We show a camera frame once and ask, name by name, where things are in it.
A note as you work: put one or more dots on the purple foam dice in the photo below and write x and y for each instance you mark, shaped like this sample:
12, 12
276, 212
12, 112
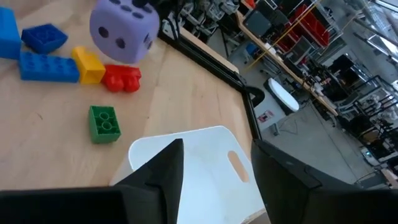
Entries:
124, 34

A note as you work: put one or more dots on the blue large toy block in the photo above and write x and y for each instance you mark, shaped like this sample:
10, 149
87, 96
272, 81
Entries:
9, 34

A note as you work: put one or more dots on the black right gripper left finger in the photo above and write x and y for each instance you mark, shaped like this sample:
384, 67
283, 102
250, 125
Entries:
158, 193

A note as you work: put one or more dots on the blue long studded brick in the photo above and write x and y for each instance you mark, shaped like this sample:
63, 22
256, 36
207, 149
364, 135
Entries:
48, 68

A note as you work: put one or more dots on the yellow small toy brick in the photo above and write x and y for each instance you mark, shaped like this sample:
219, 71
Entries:
88, 67

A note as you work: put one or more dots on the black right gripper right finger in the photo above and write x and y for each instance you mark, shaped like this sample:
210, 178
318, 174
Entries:
280, 193

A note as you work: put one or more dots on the white pedal trash bin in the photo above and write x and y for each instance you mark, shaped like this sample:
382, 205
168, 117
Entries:
284, 96

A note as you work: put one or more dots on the white plastic bin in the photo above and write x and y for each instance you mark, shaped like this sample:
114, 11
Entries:
202, 161

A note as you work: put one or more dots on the long wooden workbench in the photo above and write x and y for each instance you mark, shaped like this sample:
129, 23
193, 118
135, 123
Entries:
326, 104

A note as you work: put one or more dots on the dark blue square brick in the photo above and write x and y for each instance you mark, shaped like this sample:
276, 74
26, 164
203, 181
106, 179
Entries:
43, 39

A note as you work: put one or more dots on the grey computer case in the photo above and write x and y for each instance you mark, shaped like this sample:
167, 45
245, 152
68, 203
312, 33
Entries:
256, 23

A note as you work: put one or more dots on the red storage bins rack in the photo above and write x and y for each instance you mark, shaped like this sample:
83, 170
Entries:
314, 29

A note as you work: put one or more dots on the red small toy brick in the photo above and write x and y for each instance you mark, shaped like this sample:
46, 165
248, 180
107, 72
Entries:
121, 77

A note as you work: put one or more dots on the dark green small brick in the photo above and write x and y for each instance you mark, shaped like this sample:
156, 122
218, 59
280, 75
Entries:
104, 124

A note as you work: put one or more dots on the black aluminium table frame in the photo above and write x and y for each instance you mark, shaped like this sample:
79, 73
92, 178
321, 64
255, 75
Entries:
217, 73

